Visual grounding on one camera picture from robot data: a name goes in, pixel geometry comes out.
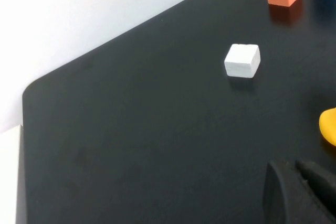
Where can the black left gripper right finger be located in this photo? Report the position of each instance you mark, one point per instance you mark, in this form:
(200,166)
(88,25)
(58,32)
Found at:
(321,182)

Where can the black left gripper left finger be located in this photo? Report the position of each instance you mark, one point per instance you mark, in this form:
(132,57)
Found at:
(288,203)

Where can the yellow rubber duck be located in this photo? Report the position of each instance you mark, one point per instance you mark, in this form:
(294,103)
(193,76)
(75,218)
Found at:
(329,127)

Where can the white foam cube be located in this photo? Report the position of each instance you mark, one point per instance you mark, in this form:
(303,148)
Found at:
(241,61)

